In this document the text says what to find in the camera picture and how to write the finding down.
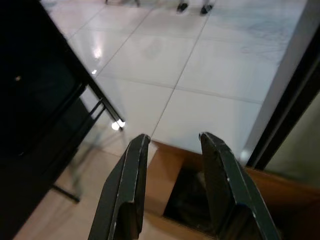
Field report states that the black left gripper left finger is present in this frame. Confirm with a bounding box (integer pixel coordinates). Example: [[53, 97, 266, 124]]
[[87, 133, 151, 240]]

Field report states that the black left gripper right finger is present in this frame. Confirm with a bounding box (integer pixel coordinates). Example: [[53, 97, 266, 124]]
[[198, 131, 283, 240]]

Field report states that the brown cardboard box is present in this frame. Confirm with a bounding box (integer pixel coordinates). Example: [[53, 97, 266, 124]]
[[143, 139, 320, 240]]

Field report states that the black framed door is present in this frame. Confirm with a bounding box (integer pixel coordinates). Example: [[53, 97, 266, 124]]
[[252, 44, 320, 181]]

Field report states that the black metal frame table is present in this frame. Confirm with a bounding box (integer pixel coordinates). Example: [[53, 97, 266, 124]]
[[0, 0, 126, 240]]

